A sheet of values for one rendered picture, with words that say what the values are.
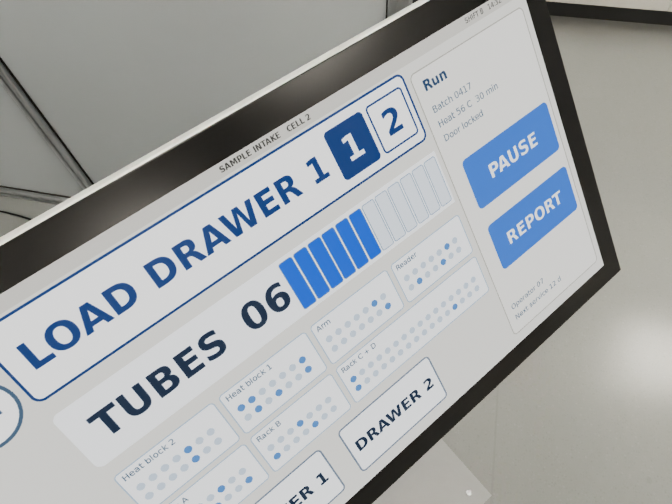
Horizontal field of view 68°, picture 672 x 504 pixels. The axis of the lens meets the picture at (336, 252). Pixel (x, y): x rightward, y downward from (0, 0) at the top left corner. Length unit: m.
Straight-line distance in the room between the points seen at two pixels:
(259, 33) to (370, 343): 0.83
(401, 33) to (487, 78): 0.08
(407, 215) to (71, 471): 0.27
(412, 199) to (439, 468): 1.09
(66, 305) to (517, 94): 0.35
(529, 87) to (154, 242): 0.31
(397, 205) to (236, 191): 0.12
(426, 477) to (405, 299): 1.03
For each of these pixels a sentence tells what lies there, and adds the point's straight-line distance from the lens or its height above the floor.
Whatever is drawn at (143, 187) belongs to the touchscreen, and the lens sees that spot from 0.30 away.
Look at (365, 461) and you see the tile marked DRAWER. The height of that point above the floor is 0.99.
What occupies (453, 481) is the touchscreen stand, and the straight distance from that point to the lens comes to 1.40.
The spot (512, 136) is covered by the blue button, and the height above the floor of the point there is 1.11.
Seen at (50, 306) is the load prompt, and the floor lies 1.17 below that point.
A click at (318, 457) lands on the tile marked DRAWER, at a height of 1.02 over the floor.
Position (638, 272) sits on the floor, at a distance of 1.82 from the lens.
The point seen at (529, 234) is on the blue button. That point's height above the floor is 1.04.
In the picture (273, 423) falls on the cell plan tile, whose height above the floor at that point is 1.05.
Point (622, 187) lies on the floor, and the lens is 2.00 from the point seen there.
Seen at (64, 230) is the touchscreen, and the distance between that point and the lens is 0.30.
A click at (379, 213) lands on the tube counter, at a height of 1.12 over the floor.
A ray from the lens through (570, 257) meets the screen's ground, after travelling 0.50.
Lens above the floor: 1.41
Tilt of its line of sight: 59 degrees down
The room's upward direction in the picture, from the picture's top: 5 degrees counter-clockwise
